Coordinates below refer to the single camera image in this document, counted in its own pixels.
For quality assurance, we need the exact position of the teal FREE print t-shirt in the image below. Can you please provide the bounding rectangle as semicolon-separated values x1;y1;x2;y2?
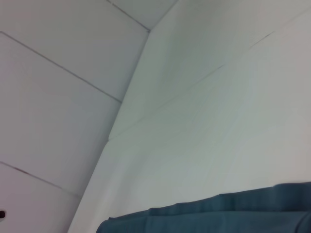
96;181;311;233

